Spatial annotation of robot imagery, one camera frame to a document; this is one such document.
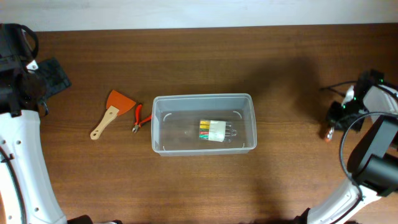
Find orange socket bit rail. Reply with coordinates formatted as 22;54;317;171
324;126;335;142

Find orange scraper wooden handle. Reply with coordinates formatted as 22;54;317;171
90;90;136;140

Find red handled pliers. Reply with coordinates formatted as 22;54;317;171
132;104;152;133

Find clear plastic container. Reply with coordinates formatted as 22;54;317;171
151;93;257;156

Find clear case coloured bits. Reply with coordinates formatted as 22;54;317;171
198;119;238;142

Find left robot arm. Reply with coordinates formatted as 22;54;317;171
1;24;71;223

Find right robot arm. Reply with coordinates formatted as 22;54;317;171
293;69;397;224

